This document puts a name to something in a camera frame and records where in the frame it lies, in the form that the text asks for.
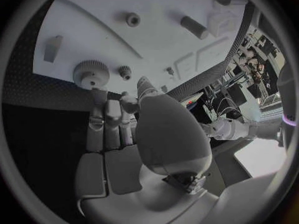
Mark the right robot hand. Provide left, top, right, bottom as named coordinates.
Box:
left=75, top=76, right=221, bottom=224

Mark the white task board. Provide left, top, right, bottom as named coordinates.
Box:
left=31, top=0, right=249, bottom=98

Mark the workshop desk with screens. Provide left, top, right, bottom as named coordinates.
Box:
left=183, top=78, right=249, bottom=121

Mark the small grey gear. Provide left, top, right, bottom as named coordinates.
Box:
left=118, top=65, right=132, bottom=81

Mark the large grey gear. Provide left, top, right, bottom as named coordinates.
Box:
left=73, top=59, right=111, bottom=90

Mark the grey cylinder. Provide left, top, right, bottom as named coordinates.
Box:
left=180, top=15, right=209, bottom=40

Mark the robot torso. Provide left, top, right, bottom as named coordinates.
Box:
left=276, top=63, right=299, bottom=148

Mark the grey peg with hole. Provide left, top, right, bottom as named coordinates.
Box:
left=125, top=12, right=142, bottom=26

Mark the grey block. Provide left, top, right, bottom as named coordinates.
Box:
left=43, top=35, right=64, bottom=63

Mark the white cable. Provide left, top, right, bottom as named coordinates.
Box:
left=218, top=96, right=242, bottom=116

